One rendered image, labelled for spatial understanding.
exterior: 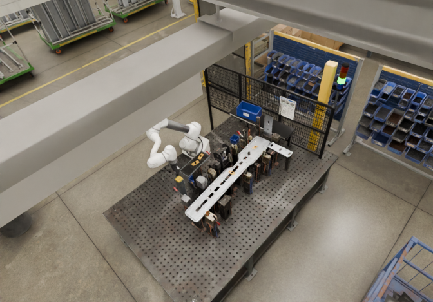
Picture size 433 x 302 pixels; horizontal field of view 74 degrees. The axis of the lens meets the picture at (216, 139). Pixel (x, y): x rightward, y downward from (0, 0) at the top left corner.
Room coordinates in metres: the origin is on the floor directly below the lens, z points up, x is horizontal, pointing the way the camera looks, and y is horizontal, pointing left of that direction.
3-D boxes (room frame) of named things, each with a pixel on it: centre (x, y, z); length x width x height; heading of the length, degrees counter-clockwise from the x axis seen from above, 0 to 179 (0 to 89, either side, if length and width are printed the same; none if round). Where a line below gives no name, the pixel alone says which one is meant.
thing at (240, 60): (4.76, -0.31, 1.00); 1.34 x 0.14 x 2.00; 41
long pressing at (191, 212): (1.98, -0.12, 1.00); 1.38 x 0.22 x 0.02; 136
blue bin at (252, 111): (2.92, -0.48, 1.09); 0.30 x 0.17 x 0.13; 52
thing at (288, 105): (2.67, -0.91, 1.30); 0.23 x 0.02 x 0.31; 46
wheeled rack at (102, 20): (8.29, 3.57, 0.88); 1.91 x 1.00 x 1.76; 128
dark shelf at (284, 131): (2.79, -0.61, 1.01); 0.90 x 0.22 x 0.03; 46
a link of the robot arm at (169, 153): (1.88, 0.47, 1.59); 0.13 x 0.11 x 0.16; 119
